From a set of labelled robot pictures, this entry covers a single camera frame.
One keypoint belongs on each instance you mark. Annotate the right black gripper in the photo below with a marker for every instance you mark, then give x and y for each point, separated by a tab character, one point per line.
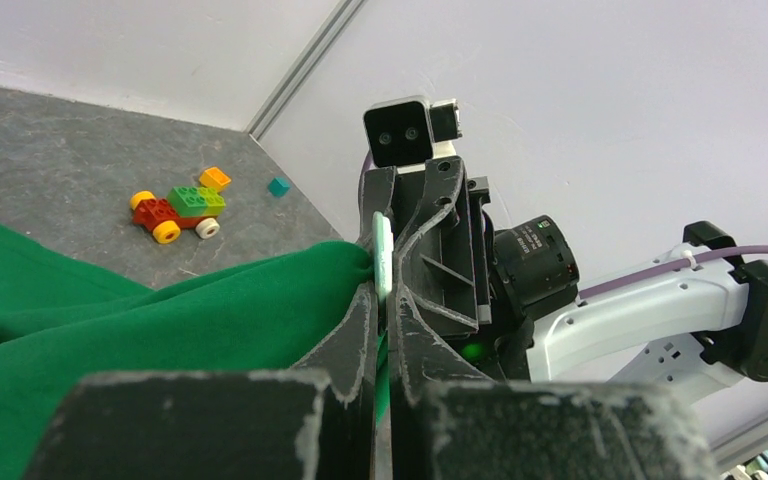
440	218

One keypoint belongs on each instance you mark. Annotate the round orange green badge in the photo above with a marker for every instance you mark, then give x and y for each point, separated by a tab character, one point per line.
383	247

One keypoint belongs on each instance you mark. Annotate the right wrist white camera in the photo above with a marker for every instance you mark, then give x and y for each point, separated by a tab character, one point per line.
410	131

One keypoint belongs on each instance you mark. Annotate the colourful toy brick train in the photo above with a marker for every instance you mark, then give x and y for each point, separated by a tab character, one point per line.
183	208

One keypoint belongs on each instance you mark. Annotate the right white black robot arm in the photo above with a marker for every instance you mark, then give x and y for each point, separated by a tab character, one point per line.
533	279

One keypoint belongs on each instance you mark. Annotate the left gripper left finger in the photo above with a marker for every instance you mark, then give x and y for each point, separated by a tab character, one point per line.
314	420

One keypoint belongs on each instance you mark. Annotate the orange toy brick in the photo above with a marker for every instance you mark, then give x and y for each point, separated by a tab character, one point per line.
215	178

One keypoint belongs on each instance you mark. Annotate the green t-shirt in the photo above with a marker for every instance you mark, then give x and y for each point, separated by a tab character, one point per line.
62	319

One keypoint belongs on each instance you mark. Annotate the teal cube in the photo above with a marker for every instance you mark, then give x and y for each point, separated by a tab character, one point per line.
278	187

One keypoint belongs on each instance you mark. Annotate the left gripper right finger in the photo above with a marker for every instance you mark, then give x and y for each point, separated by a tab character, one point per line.
451	421

